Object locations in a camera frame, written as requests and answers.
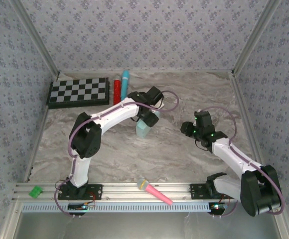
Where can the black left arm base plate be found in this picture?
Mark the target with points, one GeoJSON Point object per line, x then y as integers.
{"type": "Point", "coordinates": [96, 191]}

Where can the red glitter tube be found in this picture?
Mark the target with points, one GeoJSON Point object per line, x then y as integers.
{"type": "Point", "coordinates": [116, 92]}

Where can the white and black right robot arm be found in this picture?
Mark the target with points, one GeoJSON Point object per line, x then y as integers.
{"type": "Point", "coordinates": [259, 191]}

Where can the aluminium frame post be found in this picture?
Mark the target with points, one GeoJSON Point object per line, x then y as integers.
{"type": "Point", "coordinates": [255, 37]}
{"type": "Point", "coordinates": [36, 37]}

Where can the green toy block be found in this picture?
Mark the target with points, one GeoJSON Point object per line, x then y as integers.
{"type": "Point", "coordinates": [35, 192]}

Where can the small circuit board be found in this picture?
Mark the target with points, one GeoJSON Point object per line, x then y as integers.
{"type": "Point", "coordinates": [81, 206]}
{"type": "Point", "coordinates": [218, 207]}

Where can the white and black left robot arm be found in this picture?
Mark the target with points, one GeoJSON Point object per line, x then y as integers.
{"type": "Point", "coordinates": [87, 139]}

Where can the aluminium mounting rail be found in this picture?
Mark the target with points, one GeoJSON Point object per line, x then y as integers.
{"type": "Point", "coordinates": [124, 190]}

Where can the pink toy microphone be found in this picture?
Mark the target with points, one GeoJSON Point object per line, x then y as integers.
{"type": "Point", "coordinates": [154, 192]}

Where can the light blue paper box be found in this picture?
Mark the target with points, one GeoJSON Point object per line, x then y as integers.
{"type": "Point", "coordinates": [142, 130]}

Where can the aluminium side rail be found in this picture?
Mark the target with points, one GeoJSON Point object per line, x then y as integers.
{"type": "Point", "coordinates": [38, 139]}
{"type": "Point", "coordinates": [249, 119]}

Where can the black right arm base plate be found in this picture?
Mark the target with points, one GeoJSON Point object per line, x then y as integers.
{"type": "Point", "coordinates": [196, 191]}

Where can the teal blue marker pen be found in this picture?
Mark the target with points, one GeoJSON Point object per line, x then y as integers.
{"type": "Point", "coordinates": [124, 82]}

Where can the black and grey chessboard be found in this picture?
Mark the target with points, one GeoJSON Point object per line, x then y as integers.
{"type": "Point", "coordinates": [78, 92]}

